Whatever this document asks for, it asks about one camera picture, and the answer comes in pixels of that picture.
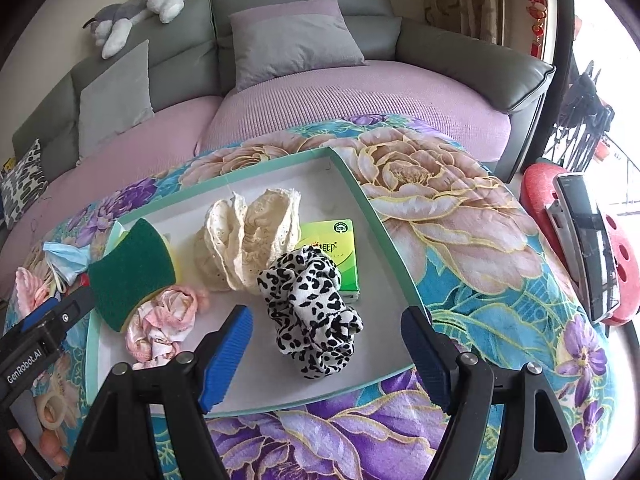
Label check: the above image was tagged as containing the green tissue packet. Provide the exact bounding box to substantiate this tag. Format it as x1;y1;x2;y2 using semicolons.
297;217;362;301

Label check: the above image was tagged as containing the beige patterned curtain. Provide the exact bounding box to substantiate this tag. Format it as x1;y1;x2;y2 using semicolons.
422;0;506;46

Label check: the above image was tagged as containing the leopard print scrunchie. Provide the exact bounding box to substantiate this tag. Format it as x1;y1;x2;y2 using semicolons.
256;248;366;380

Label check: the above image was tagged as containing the pink sofa cover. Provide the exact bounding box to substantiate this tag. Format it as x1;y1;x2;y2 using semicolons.
0;57;513;241

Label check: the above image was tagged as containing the cream lace cloth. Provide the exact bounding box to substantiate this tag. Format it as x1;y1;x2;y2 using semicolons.
192;187;303;292

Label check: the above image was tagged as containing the plain grey cushion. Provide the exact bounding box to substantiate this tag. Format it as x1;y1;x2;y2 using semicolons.
77;39;156;158

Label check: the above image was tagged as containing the pink crochet cloth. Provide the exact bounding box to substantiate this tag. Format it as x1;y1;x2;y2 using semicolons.
14;266;56;311

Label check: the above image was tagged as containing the floral blanket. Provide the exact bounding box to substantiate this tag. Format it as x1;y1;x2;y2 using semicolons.
0;114;618;480

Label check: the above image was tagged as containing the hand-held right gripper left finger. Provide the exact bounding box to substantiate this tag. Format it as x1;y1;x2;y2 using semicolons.
75;305;254;480

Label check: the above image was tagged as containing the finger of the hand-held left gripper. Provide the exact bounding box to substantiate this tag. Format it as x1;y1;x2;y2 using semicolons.
50;284;97;326
10;296;61;331

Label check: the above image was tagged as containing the red stool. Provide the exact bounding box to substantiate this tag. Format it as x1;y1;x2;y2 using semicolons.
520;157;640;328

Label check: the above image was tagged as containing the person's left hand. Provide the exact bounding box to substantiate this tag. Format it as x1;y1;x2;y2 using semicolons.
12;430;68;468

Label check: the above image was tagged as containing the red hanging decoration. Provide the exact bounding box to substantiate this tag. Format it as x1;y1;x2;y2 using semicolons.
524;0;551;56

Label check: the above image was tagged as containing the grey and white plush toy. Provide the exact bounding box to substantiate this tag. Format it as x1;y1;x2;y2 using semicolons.
82;0;192;59

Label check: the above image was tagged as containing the black metal rack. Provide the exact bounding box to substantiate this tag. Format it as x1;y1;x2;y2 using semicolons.
542;60;618;176

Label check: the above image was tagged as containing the blue face mask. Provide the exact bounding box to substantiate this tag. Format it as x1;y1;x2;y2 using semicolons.
42;240;93;286

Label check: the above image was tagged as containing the black and white patterned cushion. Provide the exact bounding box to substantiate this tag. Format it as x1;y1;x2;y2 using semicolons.
0;139;48;231

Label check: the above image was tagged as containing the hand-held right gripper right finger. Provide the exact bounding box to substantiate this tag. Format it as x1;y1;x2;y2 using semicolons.
400;306;586;480

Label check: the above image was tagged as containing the teal and white box tray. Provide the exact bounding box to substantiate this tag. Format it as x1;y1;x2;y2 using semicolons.
85;146;433;417

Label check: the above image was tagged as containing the pink satin scrunchie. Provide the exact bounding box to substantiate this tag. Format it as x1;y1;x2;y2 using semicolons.
125;284;211;365

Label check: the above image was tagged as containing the grey and purple cushion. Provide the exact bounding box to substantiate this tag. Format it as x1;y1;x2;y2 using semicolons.
229;0;368;92

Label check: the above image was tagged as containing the green and yellow scouring sponge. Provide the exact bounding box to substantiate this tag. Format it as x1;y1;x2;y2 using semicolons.
87;217;182;333

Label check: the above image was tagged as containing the grey sofa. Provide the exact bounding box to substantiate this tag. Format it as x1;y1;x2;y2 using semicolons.
11;0;557;183

